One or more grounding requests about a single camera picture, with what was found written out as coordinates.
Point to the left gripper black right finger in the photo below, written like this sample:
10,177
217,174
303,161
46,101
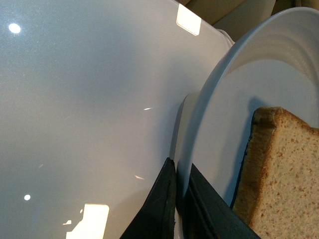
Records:
205,215

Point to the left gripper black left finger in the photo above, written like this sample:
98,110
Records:
155,219

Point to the brown bread slice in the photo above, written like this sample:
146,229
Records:
278,190

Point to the white ceramic plate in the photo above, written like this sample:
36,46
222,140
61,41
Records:
276,64

